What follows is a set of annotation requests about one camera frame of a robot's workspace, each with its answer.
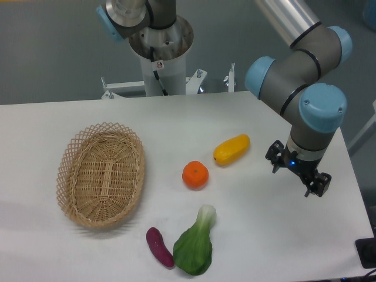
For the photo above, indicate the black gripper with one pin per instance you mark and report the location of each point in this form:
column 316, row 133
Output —
column 315, row 182

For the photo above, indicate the green bok choy vegetable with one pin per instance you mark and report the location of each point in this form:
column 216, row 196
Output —
column 192, row 252

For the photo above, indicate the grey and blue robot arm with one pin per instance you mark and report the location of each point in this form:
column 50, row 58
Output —
column 292, row 87

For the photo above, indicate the yellow mango fruit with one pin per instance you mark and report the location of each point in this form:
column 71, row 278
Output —
column 231, row 150

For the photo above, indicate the orange tangerine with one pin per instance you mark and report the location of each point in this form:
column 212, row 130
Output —
column 195, row 175

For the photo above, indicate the black device at table edge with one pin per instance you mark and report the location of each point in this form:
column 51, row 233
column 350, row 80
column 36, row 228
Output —
column 366, row 252

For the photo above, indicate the purple sweet potato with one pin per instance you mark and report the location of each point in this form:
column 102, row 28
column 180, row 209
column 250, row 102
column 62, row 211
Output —
column 157, row 247

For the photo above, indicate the woven wicker basket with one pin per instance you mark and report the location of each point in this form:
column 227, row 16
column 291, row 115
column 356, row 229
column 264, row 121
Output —
column 101, row 175

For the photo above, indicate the white table leg frame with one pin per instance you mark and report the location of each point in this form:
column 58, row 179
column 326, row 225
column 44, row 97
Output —
column 363, row 135

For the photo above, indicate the white metal base frame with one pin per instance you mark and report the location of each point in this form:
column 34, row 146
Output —
column 193, row 86

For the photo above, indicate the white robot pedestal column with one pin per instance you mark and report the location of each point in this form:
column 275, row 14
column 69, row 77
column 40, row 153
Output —
column 163, row 52

